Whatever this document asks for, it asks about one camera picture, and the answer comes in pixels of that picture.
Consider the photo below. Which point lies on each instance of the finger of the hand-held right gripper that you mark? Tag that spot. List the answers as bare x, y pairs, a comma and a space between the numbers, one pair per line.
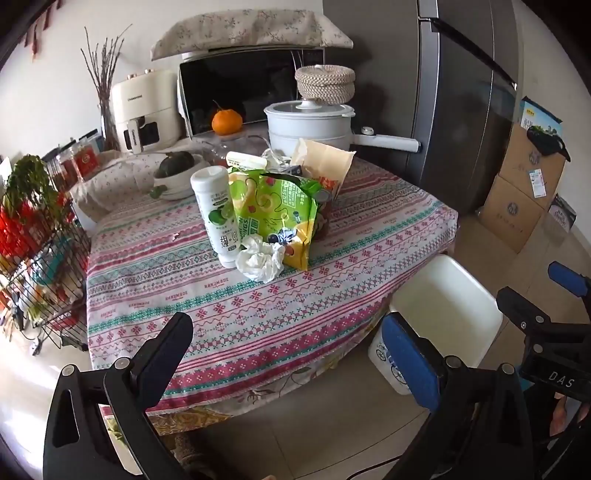
568, 277
521, 304

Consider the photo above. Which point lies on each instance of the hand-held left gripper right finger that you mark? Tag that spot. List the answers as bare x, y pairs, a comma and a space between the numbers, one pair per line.
411, 364

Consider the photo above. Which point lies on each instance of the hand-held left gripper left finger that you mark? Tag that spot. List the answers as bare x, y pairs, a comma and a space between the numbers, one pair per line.
161, 350

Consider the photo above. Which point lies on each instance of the white plastic bin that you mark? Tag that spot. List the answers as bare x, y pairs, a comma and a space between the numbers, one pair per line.
443, 300

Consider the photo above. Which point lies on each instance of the large white tissue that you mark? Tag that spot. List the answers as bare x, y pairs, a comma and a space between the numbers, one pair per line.
258, 261

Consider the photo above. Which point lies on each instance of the white bottle with green label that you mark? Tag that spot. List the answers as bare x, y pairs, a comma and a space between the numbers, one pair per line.
214, 194

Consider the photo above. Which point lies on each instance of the green snack bag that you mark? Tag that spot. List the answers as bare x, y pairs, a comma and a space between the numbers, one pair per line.
268, 207

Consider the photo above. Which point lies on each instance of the white printed packet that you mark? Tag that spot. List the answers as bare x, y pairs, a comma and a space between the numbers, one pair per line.
244, 160

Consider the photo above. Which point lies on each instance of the torn paper carton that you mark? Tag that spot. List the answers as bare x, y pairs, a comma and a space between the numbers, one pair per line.
325, 161

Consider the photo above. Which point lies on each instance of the person's right hand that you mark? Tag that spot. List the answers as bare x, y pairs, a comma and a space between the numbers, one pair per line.
563, 413

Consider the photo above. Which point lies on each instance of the small printed box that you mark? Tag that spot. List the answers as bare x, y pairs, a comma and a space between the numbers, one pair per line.
563, 212

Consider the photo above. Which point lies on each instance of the floral under tablecloth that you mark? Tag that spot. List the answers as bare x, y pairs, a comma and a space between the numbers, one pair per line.
203, 417

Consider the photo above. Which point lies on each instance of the large cardboard box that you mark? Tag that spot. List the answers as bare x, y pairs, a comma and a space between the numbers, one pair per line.
510, 212

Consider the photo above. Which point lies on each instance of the striped patterned tablecloth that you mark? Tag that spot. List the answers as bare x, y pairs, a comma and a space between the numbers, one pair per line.
277, 314

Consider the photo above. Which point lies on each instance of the cardboard box with label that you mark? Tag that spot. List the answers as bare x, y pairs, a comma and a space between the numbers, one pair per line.
531, 161

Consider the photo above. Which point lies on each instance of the black object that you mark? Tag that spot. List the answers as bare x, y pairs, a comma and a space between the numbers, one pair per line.
547, 143

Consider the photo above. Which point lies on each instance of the small green vegetable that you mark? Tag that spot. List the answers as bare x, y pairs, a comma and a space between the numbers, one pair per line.
155, 192

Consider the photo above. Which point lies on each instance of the white bowl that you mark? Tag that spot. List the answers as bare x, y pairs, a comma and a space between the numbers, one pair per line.
178, 187

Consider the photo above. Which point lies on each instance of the blue printed box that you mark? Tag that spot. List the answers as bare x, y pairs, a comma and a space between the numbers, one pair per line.
535, 113

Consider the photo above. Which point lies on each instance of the floral side cloth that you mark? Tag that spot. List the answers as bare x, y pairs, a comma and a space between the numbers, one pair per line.
115, 180

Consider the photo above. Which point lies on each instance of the green squash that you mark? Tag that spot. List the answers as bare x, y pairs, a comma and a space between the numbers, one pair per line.
173, 164

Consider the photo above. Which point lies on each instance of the grey refrigerator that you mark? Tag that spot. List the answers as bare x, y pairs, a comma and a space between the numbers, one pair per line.
461, 115

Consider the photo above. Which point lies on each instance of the red snack packets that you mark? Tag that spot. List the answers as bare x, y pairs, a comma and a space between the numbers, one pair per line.
83, 161

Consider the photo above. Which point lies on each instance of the glass jar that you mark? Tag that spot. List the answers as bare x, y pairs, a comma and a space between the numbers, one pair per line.
217, 147

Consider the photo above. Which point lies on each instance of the green leafy vegetable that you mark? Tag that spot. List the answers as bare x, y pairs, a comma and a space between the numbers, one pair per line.
27, 180

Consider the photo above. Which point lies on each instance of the orange mandarin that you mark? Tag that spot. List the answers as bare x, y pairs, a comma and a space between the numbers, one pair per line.
226, 122

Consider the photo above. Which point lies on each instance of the cream air fryer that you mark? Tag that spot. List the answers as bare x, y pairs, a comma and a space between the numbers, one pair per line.
143, 101

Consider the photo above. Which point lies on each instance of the white electric pot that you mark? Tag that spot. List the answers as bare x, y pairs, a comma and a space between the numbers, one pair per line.
304, 129

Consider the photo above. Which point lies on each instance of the dried branches in vase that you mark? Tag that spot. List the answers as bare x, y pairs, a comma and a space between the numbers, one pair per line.
107, 92

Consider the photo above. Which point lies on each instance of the microwave oven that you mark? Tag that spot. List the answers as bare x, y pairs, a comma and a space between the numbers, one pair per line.
240, 87

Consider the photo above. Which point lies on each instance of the woven basket with lid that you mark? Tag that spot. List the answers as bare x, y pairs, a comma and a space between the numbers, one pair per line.
325, 83

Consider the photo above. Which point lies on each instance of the floral cloth cover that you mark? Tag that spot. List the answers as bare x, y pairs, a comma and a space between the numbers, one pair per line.
240, 32

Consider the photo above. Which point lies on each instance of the red hanging decoration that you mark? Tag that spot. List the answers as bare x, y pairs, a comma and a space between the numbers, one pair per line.
37, 37

